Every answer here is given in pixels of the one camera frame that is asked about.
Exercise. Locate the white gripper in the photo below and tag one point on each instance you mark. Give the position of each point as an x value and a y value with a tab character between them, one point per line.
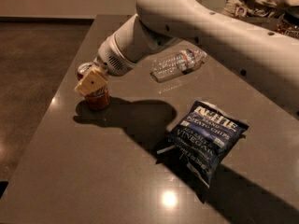
109	59

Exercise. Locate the red coke can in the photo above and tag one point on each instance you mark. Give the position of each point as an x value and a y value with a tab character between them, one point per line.
97	100

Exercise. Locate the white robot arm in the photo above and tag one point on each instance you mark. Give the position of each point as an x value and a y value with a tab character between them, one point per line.
268	61

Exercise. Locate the clear plastic water bottle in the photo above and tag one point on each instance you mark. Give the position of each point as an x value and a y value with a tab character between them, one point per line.
178	64

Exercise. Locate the blue kettle chips bag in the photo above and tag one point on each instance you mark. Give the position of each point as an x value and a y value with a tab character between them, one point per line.
203	138

